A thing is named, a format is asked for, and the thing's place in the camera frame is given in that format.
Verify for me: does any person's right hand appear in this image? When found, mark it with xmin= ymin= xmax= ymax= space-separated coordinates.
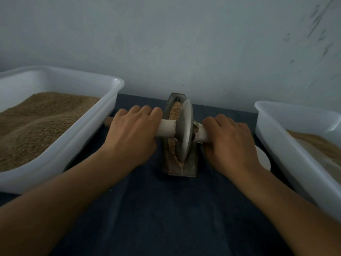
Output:
xmin=200 ymin=114 xmax=261 ymax=179

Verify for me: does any person's left hand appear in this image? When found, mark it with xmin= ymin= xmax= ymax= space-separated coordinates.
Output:
xmin=100 ymin=105 xmax=164 ymax=169

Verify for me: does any metal grinding wheel with handle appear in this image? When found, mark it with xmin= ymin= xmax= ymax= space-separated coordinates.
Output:
xmin=104 ymin=99 xmax=210 ymax=163

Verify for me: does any boat-shaped metal grinding trough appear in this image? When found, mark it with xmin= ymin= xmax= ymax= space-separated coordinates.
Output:
xmin=162 ymin=92 xmax=200 ymax=177

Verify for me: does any large brown grain heap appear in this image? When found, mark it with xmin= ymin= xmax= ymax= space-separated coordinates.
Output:
xmin=285 ymin=129 xmax=341 ymax=166
xmin=0 ymin=92 xmax=101 ymax=173

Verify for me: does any white plastic scoop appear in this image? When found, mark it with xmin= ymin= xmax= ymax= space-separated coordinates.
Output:
xmin=296 ymin=138 xmax=341 ymax=185

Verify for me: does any person's right forearm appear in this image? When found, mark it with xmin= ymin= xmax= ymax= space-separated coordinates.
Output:
xmin=233 ymin=162 xmax=341 ymax=256

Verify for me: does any person's left forearm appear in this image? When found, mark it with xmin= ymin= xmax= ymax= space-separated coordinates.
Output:
xmin=0 ymin=149 xmax=139 ymax=256

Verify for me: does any white round plate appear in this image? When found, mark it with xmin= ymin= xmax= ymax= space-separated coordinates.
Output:
xmin=255 ymin=145 xmax=272 ymax=172

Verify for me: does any white plastic tub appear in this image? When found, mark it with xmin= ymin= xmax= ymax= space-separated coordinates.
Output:
xmin=0 ymin=66 xmax=125 ymax=195
xmin=254 ymin=101 xmax=341 ymax=222

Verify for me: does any dark blue table cloth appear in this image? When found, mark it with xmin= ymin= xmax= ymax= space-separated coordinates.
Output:
xmin=0 ymin=94 xmax=320 ymax=256

